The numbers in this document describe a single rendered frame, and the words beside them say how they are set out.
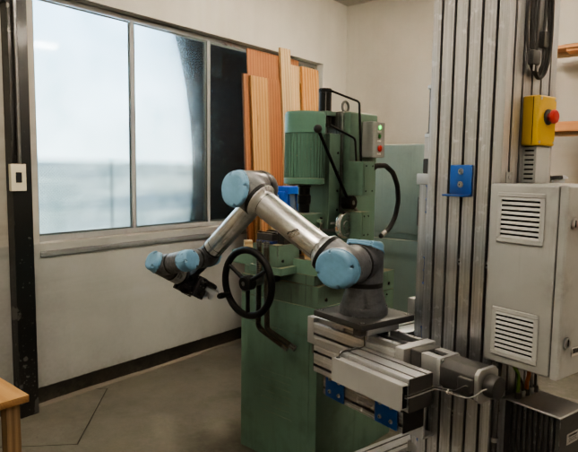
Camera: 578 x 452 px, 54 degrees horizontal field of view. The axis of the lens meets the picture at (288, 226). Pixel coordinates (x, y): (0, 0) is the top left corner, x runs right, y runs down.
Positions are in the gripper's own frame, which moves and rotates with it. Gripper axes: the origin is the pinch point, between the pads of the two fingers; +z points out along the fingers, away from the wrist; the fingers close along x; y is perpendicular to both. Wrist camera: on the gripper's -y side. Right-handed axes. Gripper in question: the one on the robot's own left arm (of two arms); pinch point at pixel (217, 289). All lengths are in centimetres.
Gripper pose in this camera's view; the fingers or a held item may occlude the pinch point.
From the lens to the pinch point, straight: 229.5
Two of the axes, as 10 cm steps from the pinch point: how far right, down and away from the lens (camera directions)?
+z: 5.7, 4.4, 7.0
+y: -3.5, 9.0, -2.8
